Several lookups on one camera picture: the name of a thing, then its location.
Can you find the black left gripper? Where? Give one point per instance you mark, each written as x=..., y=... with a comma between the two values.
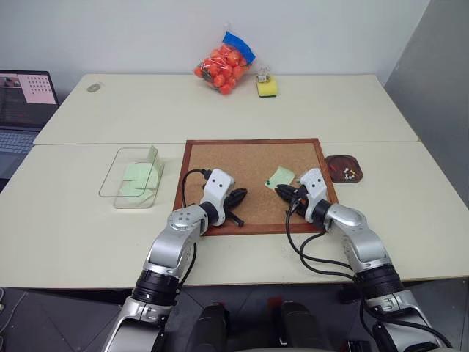
x=230, y=202

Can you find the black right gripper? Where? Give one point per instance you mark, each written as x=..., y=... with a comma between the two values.
x=299, y=199

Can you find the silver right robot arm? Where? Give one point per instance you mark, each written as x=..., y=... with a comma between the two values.
x=366, y=249

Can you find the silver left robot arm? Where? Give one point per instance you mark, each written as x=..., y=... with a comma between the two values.
x=170, y=253

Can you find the brown square tray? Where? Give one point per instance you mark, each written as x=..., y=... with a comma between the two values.
x=342, y=161

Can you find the clear plastic box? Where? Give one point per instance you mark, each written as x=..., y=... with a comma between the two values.
x=110, y=183

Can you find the wood framed cork board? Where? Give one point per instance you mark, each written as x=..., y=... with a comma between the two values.
x=253, y=157

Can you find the yellow green sponge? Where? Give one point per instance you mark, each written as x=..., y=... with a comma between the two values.
x=267, y=89

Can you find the small clear trinket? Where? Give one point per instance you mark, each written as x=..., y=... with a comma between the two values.
x=264, y=74

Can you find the bag of orange balls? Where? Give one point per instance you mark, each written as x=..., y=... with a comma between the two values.
x=220, y=71

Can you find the grey partition panel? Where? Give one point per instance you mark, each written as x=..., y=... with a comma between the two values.
x=432, y=91

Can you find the small round grey disc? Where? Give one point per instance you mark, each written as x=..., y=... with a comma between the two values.
x=94, y=87

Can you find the grey laptop computer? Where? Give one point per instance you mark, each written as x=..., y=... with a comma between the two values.
x=22, y=110

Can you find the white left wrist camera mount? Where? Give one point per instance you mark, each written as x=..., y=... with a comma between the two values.
x=220, y=183

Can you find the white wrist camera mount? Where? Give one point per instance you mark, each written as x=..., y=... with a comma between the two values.
x=220, y=183
x=315, y=181

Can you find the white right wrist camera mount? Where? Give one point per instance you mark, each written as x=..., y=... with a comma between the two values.
x=315, y=181

